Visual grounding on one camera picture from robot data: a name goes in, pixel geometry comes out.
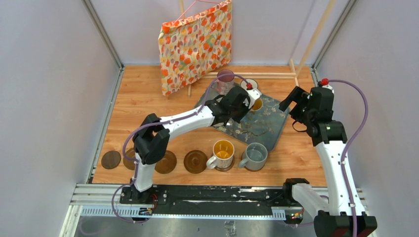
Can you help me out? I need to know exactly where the aluminium rail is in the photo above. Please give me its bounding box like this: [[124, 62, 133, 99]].
[[70, 184, 364, 221]]

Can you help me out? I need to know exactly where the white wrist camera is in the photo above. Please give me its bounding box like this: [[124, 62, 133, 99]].
[[247, 89, 261, 109], [322, 84, 334, 93]]

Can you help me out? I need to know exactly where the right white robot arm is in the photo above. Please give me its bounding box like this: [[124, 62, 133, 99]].
[[279, 86, 377, 237]]

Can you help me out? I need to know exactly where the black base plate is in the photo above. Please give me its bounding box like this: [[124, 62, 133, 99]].
[[119, 185, 302, 217]]

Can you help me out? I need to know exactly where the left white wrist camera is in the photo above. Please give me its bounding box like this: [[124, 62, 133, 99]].
[[247, 89, 261, 109]]

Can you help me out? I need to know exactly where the dark brown round coaster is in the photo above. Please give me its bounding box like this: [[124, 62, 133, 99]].
[[101, 150, 122, 169]]

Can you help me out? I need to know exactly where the white mug black handle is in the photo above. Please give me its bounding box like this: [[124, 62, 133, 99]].
[[240, 79, 258, 90]]

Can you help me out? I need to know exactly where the floral fabric bag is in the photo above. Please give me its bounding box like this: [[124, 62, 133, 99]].
[[158, 0, 233, 95]]

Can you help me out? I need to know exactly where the white floral mug yellow inside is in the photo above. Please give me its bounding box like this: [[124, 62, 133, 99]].
[[207, 140, 235, 169]]

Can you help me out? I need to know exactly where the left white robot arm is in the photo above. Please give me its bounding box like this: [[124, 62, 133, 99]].
[[130, 86, 261, 204]]

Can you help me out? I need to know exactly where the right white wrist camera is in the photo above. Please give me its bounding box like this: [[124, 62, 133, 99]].
[[322, 84, 334, 93]]

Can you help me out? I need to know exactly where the grey ceramic mug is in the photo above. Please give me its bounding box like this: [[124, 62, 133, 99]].
[[238, 143, 268, 172]]

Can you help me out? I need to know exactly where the pink mug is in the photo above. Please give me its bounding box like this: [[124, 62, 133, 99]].
[[217, 70, 235, 95]]

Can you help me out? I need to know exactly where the blue butterfly mug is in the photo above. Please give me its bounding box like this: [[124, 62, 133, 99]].
[[251, 98, 263, 111]]

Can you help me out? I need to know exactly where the blue floral serving tray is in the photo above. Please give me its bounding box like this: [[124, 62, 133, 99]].
[[194, 87, 290, 152]]

